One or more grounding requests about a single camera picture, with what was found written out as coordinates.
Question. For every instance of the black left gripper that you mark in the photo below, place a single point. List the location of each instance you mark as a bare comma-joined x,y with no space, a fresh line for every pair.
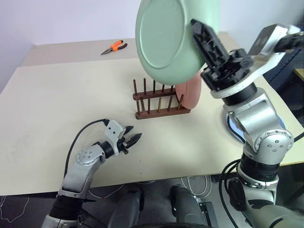
124,145

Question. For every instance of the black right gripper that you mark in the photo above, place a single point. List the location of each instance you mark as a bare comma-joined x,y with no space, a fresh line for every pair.
228,70

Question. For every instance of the pale green bowl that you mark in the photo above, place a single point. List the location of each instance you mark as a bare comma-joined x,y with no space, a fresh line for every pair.
161,40

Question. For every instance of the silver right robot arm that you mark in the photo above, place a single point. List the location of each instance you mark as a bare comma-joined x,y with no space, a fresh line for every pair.
259,118

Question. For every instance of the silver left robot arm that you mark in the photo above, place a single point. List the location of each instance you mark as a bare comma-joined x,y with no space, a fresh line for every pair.
78,173

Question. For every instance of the wooden dish rack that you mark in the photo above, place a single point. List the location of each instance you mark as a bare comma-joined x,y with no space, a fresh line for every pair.
152,113

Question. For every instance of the pink plate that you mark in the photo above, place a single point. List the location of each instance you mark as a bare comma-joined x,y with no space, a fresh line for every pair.
190,92

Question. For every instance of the dark grey rounded robot leg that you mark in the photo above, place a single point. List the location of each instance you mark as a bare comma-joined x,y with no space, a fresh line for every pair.
126,209
185,209

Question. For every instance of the dark blue fabric chair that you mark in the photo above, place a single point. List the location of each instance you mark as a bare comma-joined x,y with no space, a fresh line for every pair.
285,80

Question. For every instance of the blue plate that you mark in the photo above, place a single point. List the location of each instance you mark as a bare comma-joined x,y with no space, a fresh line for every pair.
234,133

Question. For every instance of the black box on floor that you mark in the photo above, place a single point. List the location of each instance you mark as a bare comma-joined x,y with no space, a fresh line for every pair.
210,213

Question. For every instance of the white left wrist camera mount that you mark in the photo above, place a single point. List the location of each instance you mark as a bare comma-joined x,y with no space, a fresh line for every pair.
114,133

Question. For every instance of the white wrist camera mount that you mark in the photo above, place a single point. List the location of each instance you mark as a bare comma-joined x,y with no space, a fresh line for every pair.
114,133
263,54

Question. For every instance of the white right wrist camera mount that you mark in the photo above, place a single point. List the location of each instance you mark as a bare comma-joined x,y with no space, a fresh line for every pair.
263,54

